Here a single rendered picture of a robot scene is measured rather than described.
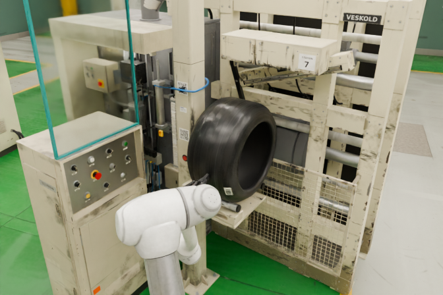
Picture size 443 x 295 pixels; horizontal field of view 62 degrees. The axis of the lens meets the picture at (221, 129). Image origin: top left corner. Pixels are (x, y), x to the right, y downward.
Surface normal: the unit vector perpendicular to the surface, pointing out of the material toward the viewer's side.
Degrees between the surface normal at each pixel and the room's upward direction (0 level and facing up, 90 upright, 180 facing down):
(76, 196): 90
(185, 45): 90
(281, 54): 90
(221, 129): 43
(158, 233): 67
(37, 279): 0
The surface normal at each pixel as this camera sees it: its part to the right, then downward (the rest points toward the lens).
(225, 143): -0.23, -0.15
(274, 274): 0.01, -0.91
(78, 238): 0.82, 0.25
